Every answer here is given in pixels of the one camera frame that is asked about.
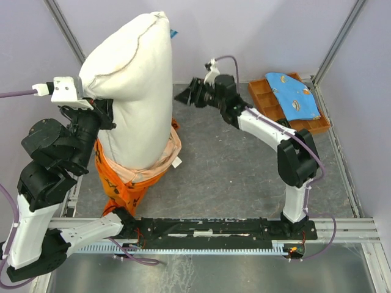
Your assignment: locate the brown wooden divided tray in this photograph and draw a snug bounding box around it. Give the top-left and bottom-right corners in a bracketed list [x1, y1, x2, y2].
[248, 73, 330, 134]

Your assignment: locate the white pillow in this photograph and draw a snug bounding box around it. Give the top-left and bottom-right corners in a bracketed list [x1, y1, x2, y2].
[79, 12, 173, 169]

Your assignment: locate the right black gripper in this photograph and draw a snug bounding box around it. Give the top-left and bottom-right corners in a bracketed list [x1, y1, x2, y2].
[172, 79, 223, 111]

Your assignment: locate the blue patterned cloth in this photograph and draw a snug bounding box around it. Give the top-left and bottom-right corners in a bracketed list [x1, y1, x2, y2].
[265, 73, 321, 121]

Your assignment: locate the purple cable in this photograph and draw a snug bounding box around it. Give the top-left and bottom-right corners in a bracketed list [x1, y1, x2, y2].
[0, 87, 161, 289]
[214, 55, 338, 262]

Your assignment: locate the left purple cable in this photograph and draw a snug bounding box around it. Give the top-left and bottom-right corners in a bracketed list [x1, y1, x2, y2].
[0, 87, 161, 289]

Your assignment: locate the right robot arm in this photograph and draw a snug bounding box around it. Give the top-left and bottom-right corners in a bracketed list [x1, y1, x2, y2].
[174, 74, 320, 239]

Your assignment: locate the orange patterned pillowcase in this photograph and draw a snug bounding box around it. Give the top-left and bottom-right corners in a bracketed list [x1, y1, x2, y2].
[94, 119, 181, 215]

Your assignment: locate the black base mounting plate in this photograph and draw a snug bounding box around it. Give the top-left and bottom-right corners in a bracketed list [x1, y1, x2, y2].
[114, 217, 318, 250]

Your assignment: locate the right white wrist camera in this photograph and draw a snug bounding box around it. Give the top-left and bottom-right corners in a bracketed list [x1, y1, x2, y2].
[204, 59, 220, 85]

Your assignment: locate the small black round object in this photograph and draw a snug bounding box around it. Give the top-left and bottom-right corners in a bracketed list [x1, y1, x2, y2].
[277, 118, 291, 128]

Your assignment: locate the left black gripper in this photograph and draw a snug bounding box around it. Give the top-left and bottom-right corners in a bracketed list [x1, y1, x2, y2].
[62, 92, 118, 171]

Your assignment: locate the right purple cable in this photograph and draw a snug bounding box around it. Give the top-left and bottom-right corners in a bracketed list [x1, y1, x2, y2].
[214, 55, 338, 262]

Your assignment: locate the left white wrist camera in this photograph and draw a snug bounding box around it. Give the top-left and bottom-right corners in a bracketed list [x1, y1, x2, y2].
[32, 76, 93, 110]

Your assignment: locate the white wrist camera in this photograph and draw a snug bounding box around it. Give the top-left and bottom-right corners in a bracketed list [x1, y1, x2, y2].
[32, 76, 93, 110]
[204, 59, 220, 85]

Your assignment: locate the light blue cable duct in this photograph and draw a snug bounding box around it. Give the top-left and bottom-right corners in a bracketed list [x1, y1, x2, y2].
[76, 239, 291, 254]

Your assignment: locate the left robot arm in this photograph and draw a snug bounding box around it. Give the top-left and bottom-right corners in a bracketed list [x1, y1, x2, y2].
[2, 98, 136, 282]

